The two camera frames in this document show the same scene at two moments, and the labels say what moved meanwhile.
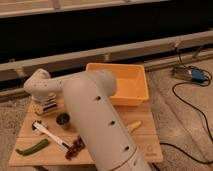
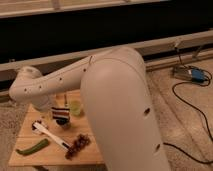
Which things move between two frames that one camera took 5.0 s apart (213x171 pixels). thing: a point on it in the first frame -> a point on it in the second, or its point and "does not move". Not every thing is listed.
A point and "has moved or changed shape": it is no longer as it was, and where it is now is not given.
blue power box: (189, 73) does not move
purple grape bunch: (77, 147) does not move
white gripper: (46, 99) does not move
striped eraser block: (37, 108) has moved or changed shape
